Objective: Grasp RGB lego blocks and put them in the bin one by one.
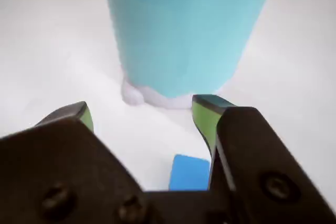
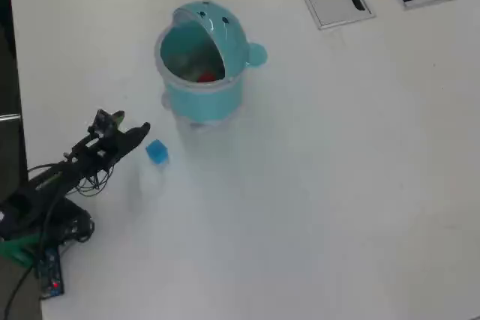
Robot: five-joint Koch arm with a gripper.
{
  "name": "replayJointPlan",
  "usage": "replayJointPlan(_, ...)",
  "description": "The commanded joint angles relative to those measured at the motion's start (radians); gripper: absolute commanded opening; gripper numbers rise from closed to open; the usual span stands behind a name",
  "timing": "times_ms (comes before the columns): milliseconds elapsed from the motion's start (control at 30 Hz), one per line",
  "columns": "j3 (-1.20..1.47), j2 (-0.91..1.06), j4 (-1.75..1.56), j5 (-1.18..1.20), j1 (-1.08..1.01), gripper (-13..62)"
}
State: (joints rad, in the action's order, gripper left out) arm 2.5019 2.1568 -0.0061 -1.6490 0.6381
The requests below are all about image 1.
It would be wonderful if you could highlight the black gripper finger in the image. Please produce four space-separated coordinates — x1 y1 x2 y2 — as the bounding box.
0 101 158 224
192 94 336 224

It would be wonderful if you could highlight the blue cube block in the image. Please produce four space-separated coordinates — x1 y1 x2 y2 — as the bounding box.
169 154 212 191

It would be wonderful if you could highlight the teal whale-shaped bin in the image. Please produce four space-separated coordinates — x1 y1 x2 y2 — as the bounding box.
101 0 287 111

